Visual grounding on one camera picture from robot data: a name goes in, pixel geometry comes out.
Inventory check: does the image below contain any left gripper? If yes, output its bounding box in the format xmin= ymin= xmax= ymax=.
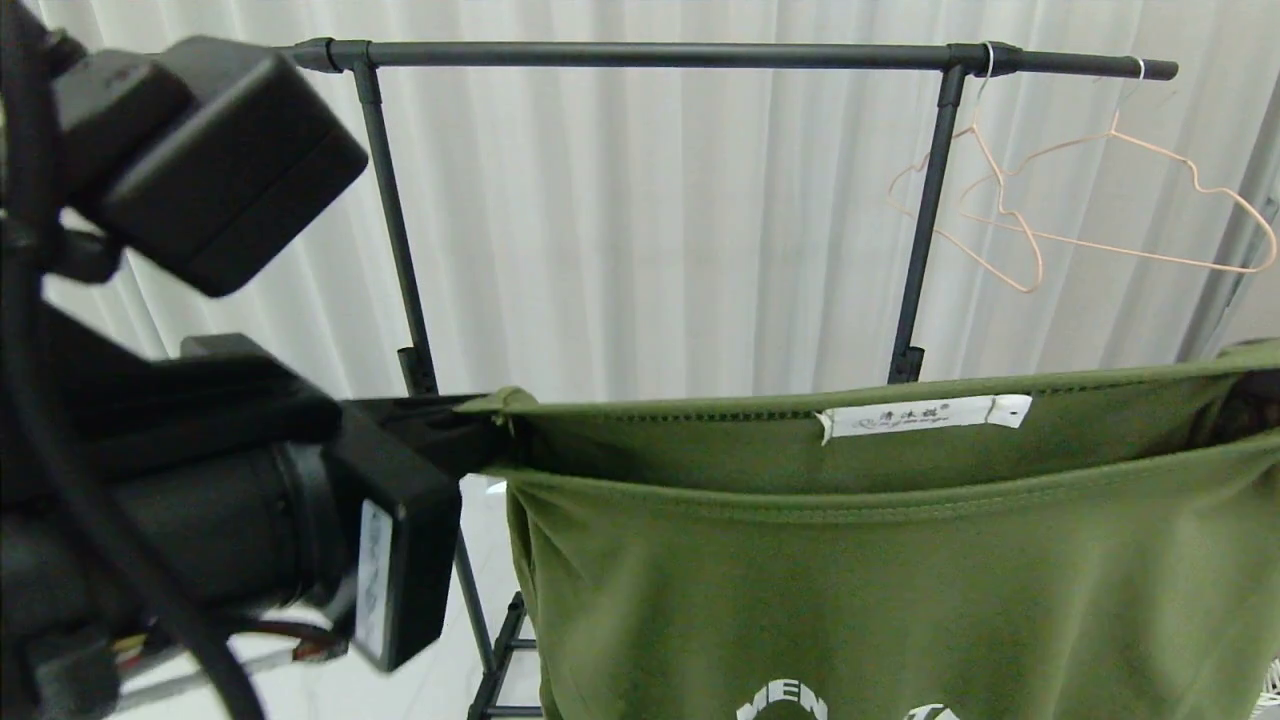
xmin=0 ymin=400 xmax=463 ymax=673

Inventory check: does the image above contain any green printed shirt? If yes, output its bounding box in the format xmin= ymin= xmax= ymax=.
xmin=455 ymin=340 xmax=1280 ymax=720

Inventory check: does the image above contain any pink clothes hanger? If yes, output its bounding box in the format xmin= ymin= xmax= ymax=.
xmin=885 ymin=75 xmax=1044 ymax=294
xmin=958 ymin=75 xmax=1278 ymax=273

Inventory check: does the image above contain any black clothes rack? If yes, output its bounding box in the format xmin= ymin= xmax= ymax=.
xmin=290 ymin=38 xmax=1179 ymax=720

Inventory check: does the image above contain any white curtain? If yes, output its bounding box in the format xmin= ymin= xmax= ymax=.
xmin=0 ymin=0 xmax=1280 ymax=406

